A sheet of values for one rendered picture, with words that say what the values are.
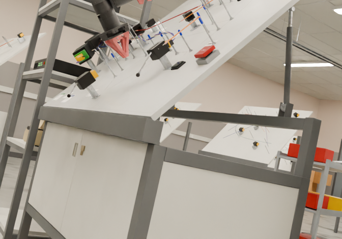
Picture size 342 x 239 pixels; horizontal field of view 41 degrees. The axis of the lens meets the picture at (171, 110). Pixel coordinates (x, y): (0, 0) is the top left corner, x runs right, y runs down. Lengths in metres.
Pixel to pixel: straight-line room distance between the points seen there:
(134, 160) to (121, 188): 0.10
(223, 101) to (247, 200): 10.60
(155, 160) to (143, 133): 0.08
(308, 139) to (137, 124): 0.61
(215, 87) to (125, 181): 10.51
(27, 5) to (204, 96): 4.81
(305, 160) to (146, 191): 0.58
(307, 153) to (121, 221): 0.65
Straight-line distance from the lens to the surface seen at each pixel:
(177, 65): 1.49
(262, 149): 5.81
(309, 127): 1.60
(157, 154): 1.25
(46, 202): 2.06
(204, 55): 1.36
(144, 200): 1.25
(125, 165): 1.38
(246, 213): 1.46
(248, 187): 1.44
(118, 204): 1.38
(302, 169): 1.59
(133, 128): 1.29
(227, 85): 12.09
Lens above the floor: 0.80
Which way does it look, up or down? 5 degrees up
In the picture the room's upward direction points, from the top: 12 degrees clockwise
